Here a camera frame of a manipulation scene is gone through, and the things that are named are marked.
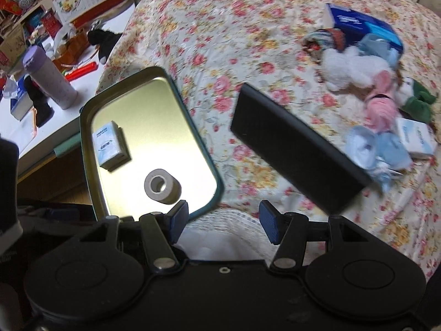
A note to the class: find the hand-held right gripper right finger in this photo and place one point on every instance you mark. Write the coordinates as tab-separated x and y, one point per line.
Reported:
271	222

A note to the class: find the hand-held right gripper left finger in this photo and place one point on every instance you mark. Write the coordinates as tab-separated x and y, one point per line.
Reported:
179	219

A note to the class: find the green plush toy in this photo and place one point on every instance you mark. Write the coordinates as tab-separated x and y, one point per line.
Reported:
418	105

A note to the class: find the beige tape roll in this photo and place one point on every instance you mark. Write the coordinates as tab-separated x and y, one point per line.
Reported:
168	188

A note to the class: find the white mesh cloth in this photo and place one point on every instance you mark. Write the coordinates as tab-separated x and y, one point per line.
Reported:
224	234

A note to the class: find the black rectangular case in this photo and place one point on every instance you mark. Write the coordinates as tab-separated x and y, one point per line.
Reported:
293	144

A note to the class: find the gold metal tin tray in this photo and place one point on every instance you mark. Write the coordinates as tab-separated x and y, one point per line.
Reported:
162	127

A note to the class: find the small white tissue pack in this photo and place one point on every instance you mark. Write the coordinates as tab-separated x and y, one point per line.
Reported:
109	144

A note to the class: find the light blue cloth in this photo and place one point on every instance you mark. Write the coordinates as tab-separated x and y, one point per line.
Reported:
372	148

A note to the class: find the pink plush toy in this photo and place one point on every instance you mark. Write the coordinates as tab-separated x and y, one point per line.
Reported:
380	103

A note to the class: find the white and blue tissue pack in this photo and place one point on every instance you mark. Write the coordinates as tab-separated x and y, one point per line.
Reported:
415	138

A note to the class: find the white plush toy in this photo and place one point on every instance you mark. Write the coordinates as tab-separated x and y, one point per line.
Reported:
351	65

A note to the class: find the red pen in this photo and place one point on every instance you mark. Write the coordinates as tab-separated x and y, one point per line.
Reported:
81	71

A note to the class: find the black figurine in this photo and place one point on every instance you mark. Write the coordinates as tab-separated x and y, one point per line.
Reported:
39	103

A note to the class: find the striped knitted toy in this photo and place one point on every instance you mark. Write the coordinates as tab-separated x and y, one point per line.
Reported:
327	39

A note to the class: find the black plush toy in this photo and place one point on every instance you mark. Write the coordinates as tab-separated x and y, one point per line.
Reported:
105	41

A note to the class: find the purple thermos bottle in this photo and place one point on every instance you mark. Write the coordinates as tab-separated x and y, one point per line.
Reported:
48	76

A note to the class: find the brown wooden box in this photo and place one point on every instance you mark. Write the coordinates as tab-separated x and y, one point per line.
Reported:
74	48

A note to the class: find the floral bedspread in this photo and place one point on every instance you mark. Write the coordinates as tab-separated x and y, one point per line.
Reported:
241	24

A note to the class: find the pale blue plush toy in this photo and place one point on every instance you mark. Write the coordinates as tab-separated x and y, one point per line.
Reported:
377	46

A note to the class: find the blue tissue box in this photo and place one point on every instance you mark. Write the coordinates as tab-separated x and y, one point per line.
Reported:
365	20

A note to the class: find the red box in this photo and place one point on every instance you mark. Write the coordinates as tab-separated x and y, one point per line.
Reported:
51	24

